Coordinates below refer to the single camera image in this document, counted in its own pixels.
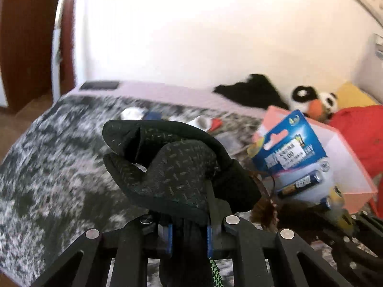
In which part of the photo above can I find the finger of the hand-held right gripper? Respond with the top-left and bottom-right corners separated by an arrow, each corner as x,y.
355,210 -> 383,229
311,208 -> 383,287

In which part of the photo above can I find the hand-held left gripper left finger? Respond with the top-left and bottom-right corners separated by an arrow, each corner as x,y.
30,214 -> 175,287

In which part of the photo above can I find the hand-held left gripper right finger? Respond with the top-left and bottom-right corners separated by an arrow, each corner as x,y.
206,215 -> 355,287

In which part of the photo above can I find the brown bead bracelet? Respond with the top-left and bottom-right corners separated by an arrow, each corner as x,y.
247,169 -> 280,232

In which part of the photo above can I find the pink cardboard box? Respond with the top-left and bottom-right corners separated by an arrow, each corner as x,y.
251,105 -> 378,214

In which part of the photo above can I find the black glove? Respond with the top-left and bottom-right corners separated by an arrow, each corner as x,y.
102,120 -> 261,287

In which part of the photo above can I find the battery blister pack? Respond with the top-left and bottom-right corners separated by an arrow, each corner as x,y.
251,109 -> 354,216

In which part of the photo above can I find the red cloth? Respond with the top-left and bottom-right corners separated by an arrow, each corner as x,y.
329,105 -> 383,183

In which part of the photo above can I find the white rolled sock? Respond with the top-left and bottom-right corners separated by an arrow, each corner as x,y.
188,116 -> 212,131

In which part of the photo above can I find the orange plush toy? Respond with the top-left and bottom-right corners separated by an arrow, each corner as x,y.
308,100 -> 329,122

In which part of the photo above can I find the yellow pillow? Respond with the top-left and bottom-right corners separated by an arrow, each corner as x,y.
335,81 -> 378,108

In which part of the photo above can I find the panda plush toy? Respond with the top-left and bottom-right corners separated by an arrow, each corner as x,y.
319,92 -> 339,117

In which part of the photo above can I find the black and white plush toy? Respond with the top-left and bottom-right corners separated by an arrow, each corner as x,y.
292,86 -> 321,117

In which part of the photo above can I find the purple bed sheet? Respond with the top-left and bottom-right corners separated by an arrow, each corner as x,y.
70,80 -> 270,117

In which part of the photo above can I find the black garment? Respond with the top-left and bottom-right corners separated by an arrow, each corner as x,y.
214,74 -> 289,110

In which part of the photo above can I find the black phone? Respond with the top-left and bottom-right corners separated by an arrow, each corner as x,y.
80,81 -> 120,90

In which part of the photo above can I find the brown wooden door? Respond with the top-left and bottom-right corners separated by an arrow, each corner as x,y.
0,0 -> 75,112

